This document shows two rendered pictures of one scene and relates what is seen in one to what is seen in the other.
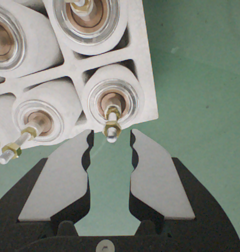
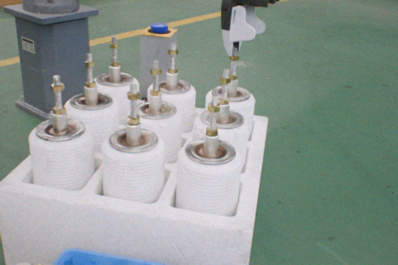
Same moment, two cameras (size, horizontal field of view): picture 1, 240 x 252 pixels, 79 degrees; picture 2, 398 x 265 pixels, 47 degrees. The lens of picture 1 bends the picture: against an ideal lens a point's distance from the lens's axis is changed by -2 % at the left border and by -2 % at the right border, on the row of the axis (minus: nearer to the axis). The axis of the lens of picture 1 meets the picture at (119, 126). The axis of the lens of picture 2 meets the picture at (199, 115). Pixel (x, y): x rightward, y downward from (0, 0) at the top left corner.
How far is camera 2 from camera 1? 0.86 m
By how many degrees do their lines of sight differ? 77
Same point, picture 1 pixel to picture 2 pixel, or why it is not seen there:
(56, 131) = (235, 114)
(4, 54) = (164, 111)
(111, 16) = (181, 82)
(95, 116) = (234, 99)
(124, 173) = not seen: outside the picture
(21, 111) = (206, 119)
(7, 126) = not seen: hidden behind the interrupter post
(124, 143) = (334, 226)
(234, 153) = (382, 143)
